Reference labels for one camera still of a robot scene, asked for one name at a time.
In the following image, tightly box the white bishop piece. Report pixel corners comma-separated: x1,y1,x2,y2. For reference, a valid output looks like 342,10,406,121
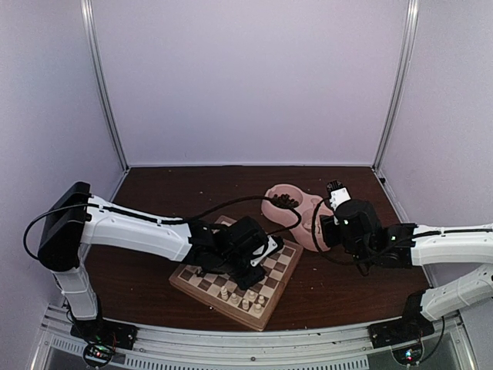
230,293,239,304

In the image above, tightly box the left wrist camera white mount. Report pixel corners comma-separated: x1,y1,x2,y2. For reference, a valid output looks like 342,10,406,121
250,236,284,267

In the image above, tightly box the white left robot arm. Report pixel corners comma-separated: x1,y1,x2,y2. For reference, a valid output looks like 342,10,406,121
37,182,282,342

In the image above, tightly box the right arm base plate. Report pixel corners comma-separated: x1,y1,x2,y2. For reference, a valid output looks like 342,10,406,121
368,318,434,348

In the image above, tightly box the right aluminium frame post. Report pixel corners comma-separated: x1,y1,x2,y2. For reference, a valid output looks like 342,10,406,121
372,0,420,173

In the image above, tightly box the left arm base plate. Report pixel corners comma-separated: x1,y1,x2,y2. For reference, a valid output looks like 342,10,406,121
70,320,138,350

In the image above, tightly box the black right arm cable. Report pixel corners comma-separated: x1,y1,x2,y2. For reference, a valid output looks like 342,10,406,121
311,196,417,275

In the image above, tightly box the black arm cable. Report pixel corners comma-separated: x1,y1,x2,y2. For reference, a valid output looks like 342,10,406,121
22,196,302,263
311,196,417,275

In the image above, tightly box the aluminium frame post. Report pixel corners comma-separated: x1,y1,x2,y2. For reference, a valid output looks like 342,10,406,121
372,0,420,173
80,0,129,173

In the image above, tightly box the front aluminium rail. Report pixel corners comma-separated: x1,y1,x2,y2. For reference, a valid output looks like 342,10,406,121
27,307,478,369

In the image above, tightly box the wooden chess board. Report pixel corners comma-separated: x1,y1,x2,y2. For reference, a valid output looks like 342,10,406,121
168,215,305,333

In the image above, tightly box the pink double bowl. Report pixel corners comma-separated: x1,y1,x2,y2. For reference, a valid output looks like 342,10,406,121
261,183,322,252

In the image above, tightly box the dark chess pieces pile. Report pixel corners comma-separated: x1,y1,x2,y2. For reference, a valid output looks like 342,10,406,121
272,193,299,209

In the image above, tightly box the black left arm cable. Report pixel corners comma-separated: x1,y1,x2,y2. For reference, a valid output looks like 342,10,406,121
22,196,302,263

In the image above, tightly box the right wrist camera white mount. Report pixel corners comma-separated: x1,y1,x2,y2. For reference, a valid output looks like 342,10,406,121
326,180,351,211

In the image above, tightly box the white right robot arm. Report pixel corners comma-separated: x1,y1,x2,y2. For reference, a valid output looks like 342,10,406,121
312,199,492,341

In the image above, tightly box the left aluminium frame post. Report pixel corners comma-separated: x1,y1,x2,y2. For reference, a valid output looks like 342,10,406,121
80,0,129,173

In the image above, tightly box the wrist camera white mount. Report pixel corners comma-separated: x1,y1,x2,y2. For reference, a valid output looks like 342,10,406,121
326,180,351,211
250,236,284,267

